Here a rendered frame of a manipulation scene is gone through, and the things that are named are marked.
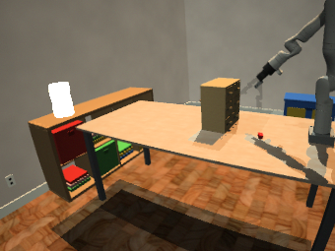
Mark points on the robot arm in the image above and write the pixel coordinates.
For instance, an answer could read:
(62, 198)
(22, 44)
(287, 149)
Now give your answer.
(323, 109)

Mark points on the dark brown wooden drawer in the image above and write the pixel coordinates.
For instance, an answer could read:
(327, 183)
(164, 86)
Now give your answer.
(236, 115)
(236, 99)
(229, 92)
(229, 121)
(236, 88)
(229, 107)

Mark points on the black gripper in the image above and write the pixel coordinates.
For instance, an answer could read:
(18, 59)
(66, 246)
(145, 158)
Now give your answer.
(268, 69)

